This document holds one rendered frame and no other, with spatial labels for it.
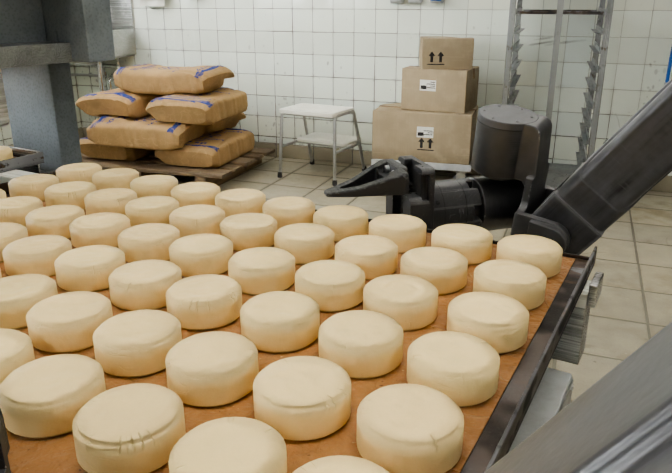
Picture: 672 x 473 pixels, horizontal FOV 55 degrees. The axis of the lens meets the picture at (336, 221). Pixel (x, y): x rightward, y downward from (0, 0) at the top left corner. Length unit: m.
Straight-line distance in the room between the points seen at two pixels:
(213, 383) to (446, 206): 0.36
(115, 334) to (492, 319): 0.22
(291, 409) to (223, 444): 0.04
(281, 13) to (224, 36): 0.49
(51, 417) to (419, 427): 0.18
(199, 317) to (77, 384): 0.10
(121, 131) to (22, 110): 3.06
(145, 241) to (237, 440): 0.27
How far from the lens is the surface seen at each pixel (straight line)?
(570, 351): 0.54
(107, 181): 0.74
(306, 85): 4.66
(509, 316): 0.41
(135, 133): 4.16
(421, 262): 0.48
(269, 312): 0.40
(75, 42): 1.03
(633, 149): 0.61
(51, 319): 0.43
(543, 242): 0.54
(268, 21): 4.75
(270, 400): 0.32
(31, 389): 0.36
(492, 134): 0.64
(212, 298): 0.43
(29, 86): 1.15
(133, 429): 0.32
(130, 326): 0.40
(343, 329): 0.38
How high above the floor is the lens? 1.10
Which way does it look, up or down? 19 degrees down
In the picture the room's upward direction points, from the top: straight up
